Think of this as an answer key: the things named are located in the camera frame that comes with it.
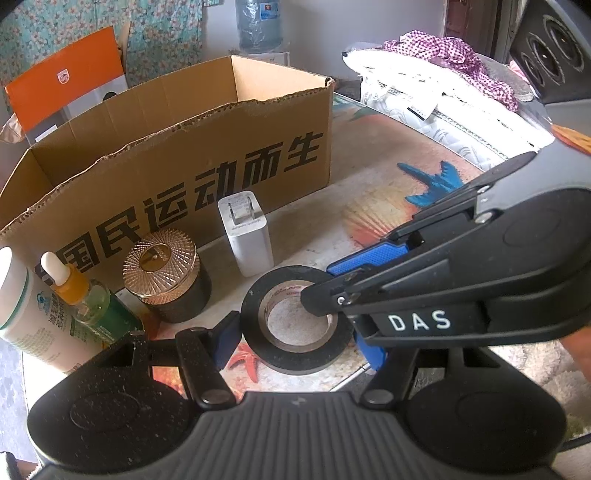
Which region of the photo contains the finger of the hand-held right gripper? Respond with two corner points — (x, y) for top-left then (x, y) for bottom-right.
(301, 258), (483, 319)
(327, 151), (544, 278)

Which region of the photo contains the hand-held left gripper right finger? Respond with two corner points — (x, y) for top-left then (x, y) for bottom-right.
(353, 330), (462, 411)

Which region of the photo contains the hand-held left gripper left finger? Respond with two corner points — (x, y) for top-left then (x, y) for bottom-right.
(99, 311), (241, 411)

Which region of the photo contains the black tape roll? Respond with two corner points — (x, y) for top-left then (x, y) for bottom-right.
(241, 266), (356, 374)

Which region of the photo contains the white plug charger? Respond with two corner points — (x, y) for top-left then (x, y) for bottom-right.
(218, 189), (274, 278)

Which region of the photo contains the dark jar with gold lid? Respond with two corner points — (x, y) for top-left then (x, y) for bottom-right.
(122, 231), (212, 324)

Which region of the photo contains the green dropper bottle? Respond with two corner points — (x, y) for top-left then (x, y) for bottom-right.
(40, 251), (144, 347)

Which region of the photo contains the large printed cardboard box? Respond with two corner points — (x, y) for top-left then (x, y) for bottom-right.
(0, 55), (335, 268)

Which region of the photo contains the person's right hand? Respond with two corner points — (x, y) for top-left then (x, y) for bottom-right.
(561, 318), (591, 370)

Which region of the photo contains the white fleece blanket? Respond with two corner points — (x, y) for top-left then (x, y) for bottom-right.
(485, 344), (591, 448)

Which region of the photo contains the orange packet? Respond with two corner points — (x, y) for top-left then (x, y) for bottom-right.
(551, 124), (591, 155)

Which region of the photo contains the white packaged bedding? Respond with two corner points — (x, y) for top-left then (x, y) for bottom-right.
(344, 44), (555, 174)

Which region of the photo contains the white supplement bottle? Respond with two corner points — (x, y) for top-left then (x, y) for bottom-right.
(0, 247), (100, 374)

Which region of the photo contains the black speaker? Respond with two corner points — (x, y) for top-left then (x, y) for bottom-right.
(508, 0), (591, 104)

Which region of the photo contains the pink checked cloth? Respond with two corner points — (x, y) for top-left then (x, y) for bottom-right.
(383, 34), (520, 112)

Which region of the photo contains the blue water jug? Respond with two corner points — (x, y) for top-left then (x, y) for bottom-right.
(235, 0), (283, 51)

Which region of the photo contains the brown paper bag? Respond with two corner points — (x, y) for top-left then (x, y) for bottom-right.
(0, 115), (24, 145)

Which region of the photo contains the floral cloth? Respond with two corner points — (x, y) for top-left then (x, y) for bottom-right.
(0, 0), (204, 88)

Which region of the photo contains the orange printed appliance box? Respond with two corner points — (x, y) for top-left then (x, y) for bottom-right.
(4, 25), (130, 146)

